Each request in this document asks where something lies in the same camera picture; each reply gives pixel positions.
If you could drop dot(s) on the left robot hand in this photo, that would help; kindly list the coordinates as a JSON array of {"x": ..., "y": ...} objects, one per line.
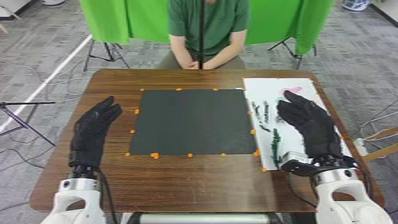
[{"x": 92, "y": 133}]

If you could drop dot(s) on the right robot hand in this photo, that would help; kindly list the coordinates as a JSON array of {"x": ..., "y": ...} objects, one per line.
[{"x": 312, "y": 125}]

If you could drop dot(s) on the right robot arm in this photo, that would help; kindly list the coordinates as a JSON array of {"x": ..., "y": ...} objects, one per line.
[{"x": 342, "y": 197}]

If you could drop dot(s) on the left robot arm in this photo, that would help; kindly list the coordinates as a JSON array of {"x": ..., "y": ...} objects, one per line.
[{"x": 74, "y": 197}]

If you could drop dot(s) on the dark mat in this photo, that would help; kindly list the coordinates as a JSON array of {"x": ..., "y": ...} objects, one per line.
[{"x": 191, "y": 123}]

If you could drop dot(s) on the person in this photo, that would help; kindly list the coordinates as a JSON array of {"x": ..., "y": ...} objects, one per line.
[{"x": 223, "y": 20}]

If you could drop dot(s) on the black tripod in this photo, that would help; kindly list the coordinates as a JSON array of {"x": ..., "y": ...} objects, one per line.
[{"x": 21, "y": 121}]

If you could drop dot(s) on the white sheet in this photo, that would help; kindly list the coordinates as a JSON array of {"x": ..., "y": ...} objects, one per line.
[{"x": 268, "y": 89}]

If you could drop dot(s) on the black cloth stand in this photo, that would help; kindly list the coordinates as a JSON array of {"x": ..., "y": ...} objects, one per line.
[
  {"x": 109, "y": 53},
  {"x": 294, "y": 51}
]

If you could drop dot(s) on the pale grey bar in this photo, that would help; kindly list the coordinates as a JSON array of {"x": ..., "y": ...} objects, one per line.
[{"x": 202, "y": 219}]

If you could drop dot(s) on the black pole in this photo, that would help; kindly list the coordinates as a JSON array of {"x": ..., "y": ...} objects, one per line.
[{"x": 202, "y": 36}]

